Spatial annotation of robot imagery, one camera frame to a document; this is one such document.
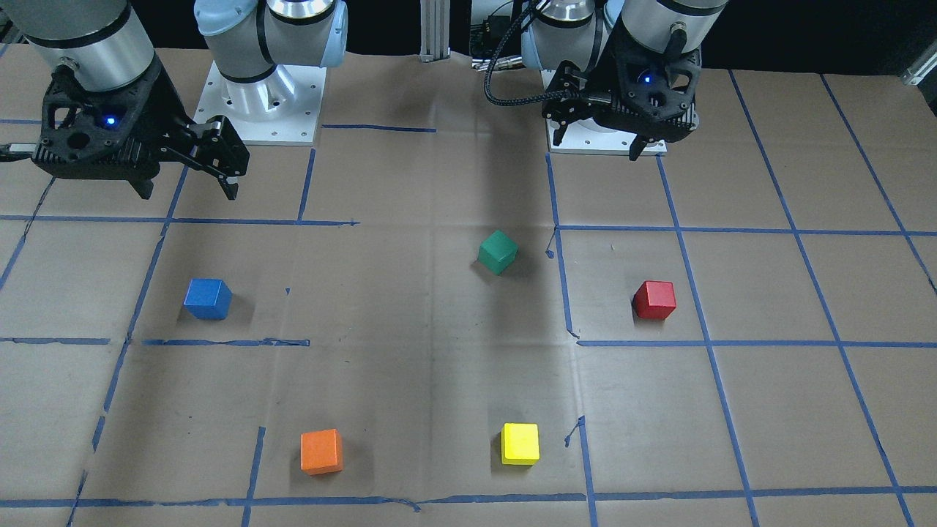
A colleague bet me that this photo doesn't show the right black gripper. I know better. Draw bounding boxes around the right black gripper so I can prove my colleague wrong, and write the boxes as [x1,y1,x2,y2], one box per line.
[32,56,249,201]

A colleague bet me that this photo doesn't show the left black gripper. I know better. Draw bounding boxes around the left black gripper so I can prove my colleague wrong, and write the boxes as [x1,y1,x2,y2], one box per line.
[542,13,703,161]

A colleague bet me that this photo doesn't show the red wooden block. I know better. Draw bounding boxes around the red wooden block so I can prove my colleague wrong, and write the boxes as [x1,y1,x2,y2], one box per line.
[632,280,677,320]

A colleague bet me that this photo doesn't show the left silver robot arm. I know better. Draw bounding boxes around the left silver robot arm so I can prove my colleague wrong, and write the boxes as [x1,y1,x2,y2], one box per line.
[520,1,726,160]

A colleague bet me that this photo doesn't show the blue wooden block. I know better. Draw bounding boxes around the blue wooden block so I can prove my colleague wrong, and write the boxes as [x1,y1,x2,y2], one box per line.
[183,279,234,320]

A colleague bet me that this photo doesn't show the green wooden block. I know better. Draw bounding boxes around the green wooden block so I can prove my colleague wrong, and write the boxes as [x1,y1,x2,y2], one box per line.
[477,230,519,274]

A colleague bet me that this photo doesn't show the orange wooden block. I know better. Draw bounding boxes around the orange wooden block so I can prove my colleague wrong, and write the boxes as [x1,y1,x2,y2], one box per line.
[300,428,344,476]

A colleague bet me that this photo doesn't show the yellow wooden block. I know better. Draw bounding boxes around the yellow wooden block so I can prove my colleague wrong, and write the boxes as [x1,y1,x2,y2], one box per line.
[501,422,541,466]

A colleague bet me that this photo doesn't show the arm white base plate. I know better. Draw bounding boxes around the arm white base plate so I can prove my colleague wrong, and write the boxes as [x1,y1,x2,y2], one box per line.
[193,63,329,146]
[540,69,668,156]

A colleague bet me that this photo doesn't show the black braided cable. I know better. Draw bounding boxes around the black braided cable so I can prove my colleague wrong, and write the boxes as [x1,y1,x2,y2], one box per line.
[483,0,608,108]

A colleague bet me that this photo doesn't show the aluminium frame post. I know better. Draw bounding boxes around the aluminium frame post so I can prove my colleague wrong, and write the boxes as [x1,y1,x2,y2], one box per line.
[419,0,451,63]

